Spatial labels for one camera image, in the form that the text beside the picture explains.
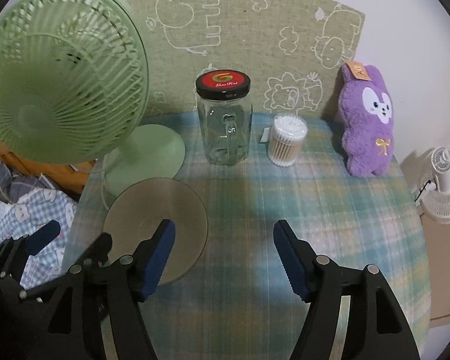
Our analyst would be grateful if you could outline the green desk fan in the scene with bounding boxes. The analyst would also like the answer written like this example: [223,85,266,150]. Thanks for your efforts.
[0,0,185,195]

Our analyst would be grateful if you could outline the green cartoon wall mat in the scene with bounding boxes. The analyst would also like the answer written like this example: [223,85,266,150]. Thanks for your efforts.
[129,0,365,118]

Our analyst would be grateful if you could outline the orange wooden chair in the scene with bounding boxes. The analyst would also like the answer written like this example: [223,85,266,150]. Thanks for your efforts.
[0,141,96,195]

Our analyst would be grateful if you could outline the purple plush rabbit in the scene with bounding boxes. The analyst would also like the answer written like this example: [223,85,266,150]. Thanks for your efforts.
[337,61,394,177]

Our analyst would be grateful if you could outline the round glass coaster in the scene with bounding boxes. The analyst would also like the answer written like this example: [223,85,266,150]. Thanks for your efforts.
[103,179,208,285]

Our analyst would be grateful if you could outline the cotton swab container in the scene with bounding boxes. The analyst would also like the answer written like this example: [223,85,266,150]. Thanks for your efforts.
[267,113,308,167]

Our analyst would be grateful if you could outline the white standing fan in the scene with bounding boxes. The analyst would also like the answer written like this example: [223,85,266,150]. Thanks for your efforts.
[415,145,450,224]

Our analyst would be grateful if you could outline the plaid blue green tablecloth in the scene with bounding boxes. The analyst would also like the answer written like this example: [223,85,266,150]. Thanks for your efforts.
[61,111,433,360]

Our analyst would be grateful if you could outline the blue checkered bear blanket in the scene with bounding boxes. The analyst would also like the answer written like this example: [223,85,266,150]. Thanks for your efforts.
[0,164,77,289]

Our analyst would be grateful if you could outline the glass jar black lid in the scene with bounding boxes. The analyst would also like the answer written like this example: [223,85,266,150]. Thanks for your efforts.
[196,69,253,166]

